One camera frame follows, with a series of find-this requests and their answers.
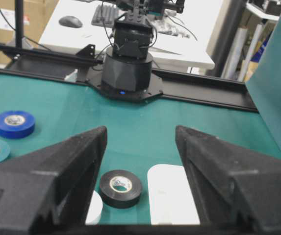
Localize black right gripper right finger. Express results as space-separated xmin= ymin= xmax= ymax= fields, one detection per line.
xmin=175 ymin=125 xmax=281 ymax=235

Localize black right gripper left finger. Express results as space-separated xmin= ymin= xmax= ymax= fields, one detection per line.
xmin=0 ymin=126 xmax=107 ymax=235

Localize white tape roll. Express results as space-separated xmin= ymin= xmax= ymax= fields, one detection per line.
xmin=85 ymin=191 xmax=103 ymax=225

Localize black tape roll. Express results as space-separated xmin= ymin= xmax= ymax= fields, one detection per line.
xmin=99 ymin=170 xmax=143 ymax=209

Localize blue tape roll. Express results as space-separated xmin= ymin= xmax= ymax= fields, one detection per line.
xmin=0 ymin=110 xmax=36 ymax=139

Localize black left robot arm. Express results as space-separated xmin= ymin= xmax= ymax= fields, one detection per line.
xmin=99 ymin=0 xmax=163 ymax=101

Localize white plastic tray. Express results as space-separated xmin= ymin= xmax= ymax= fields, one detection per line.
xmin=147 ymin=164 xmax=200 ymax=225

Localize green table cloth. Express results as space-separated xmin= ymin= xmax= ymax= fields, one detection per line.
xmin=0 ymin=0 xmax=281 ymax=226

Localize white desk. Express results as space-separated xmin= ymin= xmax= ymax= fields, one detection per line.
xmin=40 ymin=0 xmax=215 ymax=72

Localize black computer mouse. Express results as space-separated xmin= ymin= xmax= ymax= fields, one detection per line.
xmin=58 ymin=16 xmax=83 ymax=28

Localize cardboard boxes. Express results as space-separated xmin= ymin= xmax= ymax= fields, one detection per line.
xmin=0 ymin=0 xmax=60 ymax=65

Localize grey keyboard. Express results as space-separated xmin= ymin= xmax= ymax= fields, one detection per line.
xmin=91 ymin=4 xmax=119 ymax=28

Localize black vertical pole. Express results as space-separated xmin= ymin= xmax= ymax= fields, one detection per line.
xmin=15 ymin=0 xmax=24 ymax=48

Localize black aluminium frame rail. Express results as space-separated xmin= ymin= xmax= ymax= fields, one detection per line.
xmin=0 ymin=43 xmax=258 ymax=113

